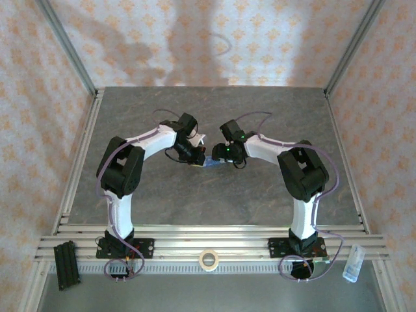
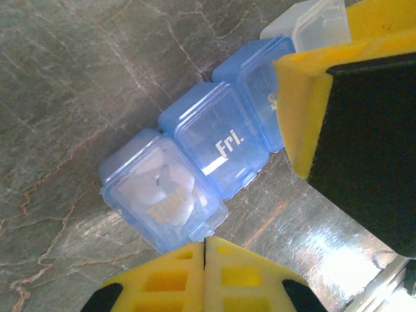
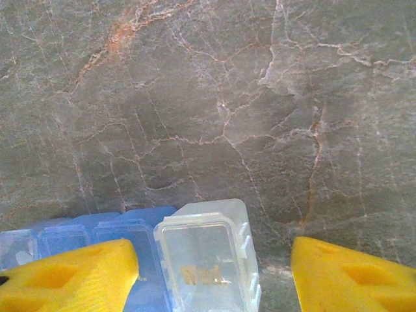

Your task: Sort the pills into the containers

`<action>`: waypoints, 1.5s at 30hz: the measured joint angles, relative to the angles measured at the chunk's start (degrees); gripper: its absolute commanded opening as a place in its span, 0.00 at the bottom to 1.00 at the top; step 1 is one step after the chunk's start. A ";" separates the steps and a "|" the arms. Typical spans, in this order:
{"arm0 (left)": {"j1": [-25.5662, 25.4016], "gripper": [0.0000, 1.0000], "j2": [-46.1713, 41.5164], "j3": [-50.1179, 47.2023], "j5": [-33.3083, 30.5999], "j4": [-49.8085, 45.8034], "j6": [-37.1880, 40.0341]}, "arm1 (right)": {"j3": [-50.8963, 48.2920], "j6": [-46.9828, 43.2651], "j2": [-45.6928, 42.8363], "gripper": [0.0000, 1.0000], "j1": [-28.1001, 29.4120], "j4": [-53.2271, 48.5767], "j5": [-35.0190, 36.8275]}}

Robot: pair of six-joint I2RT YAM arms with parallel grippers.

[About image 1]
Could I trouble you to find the blue weekly pill organizer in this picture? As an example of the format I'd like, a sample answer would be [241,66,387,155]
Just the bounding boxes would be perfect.
[201,155,226,170]

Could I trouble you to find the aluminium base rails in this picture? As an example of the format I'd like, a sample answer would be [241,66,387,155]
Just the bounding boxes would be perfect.
[34,224,391,263]

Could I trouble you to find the beige tape roll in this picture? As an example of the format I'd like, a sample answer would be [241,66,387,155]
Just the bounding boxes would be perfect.
[198,249,220,270]

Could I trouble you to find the grey metal lower panel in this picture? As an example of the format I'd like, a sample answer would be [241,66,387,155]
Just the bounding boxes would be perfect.
[38,272,387,312]

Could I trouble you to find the black aluminium extrusion piece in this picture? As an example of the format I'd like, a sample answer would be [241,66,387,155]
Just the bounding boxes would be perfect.
[53,240,81,292]

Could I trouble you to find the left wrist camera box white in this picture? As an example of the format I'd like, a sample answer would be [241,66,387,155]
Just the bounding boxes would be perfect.
[187,133,207,148]

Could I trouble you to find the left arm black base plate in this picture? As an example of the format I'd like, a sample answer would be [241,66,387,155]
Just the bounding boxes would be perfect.
[96,238,155,259]

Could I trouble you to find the aluminium table side rail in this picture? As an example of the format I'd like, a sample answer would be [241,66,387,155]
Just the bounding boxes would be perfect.
[51,86,105,235]
[324,87,371,233]

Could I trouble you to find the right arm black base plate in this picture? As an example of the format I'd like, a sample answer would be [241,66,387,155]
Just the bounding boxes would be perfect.
[268,237,328,259]

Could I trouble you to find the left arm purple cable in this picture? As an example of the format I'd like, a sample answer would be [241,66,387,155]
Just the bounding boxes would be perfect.
[96,109,181,281]

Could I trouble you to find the grey slotted cable duct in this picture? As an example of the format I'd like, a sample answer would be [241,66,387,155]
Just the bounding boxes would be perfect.
[48,262,374,274]

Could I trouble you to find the aluminium frame post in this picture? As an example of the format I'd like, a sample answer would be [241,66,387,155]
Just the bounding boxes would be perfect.
[324,0,388,97]
[34,0,98,97]

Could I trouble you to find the aluminium lower side rail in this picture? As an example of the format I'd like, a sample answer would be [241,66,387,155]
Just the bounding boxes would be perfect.
[372,259,407,312]
[18,259,49,312]

